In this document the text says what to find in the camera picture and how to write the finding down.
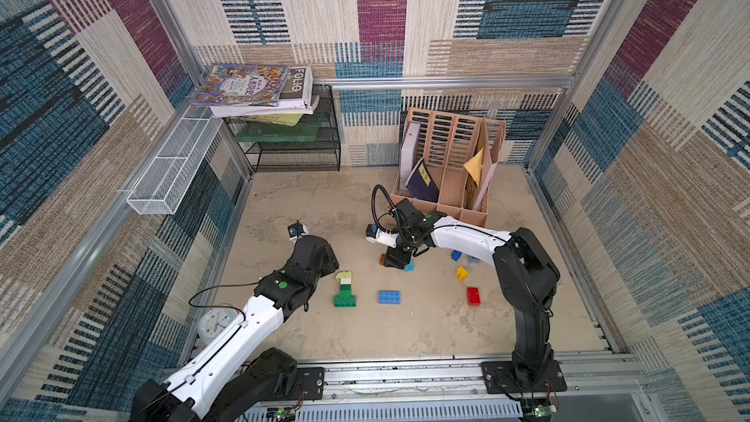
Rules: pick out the white wire mesh basket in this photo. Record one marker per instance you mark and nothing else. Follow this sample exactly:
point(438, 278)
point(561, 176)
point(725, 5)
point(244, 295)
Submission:
point(163, 186)

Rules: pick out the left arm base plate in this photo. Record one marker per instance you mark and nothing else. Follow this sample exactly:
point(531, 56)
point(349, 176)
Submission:
point(308, 384)

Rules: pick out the pale pink folder in organizer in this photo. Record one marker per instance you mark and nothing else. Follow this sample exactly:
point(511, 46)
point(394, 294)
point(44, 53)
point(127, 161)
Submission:
point(489, 143)

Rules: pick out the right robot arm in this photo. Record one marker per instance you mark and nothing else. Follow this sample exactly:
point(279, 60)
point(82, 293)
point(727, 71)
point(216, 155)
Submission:
point(527, 275)

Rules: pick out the black and white Folio book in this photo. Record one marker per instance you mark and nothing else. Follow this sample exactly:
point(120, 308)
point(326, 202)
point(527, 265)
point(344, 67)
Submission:
point(296, 98)

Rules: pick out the long green lego brick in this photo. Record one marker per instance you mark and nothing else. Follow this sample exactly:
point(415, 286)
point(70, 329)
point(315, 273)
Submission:
point(345, 301)

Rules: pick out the red lego brick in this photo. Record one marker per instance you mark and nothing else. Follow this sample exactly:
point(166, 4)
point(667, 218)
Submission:
point(473, 297)

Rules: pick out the colourful illustrated book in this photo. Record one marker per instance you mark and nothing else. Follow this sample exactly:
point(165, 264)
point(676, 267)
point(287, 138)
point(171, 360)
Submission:
point(242, 85)

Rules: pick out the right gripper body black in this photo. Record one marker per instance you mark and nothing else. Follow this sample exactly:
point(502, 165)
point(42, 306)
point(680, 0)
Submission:
point(398, 252)

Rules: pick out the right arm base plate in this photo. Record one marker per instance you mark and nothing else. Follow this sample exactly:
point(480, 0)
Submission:
point(507, 377)

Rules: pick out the yellow lego brick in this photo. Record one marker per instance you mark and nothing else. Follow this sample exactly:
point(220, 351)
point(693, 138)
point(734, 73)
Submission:
point(461, 273)

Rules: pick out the white book in organizer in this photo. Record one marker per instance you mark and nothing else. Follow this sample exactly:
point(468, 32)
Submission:
point(408, 152)

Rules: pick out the pale blue round clock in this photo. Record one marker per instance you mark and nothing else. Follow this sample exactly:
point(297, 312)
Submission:
point(214, 322)

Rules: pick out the black wire shelf rack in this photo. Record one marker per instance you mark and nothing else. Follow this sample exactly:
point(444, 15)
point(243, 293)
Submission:
point(312, 144)

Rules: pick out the dark purple book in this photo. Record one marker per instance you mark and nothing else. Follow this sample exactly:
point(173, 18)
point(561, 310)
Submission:
point(421, 184)

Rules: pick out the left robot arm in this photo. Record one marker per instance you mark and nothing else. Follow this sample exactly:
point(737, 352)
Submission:
point(209, 387)

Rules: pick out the lime green lego brick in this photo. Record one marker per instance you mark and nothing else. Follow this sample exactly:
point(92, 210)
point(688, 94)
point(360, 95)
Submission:
point(344, 278)

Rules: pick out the long blue lego brick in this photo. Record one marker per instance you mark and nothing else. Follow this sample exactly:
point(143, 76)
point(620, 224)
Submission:
point(389, 297)

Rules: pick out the pink desk file organizer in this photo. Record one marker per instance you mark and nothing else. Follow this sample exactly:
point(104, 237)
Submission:
point(446, 142)

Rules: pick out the yellow envelope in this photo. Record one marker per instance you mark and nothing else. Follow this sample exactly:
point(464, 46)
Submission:
point(474, 167)

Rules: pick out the green folder on shelf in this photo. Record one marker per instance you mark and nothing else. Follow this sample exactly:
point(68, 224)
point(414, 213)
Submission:
point(253, 132)

